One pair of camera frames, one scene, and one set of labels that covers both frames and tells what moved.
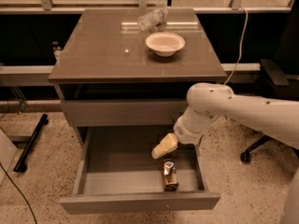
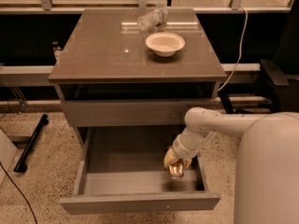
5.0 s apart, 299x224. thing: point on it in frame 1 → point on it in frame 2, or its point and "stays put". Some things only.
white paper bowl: (164, 44) stays put
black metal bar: (21, 163) stays put
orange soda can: (170, 175) → (176, 171)
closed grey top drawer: (122, 113) stays put
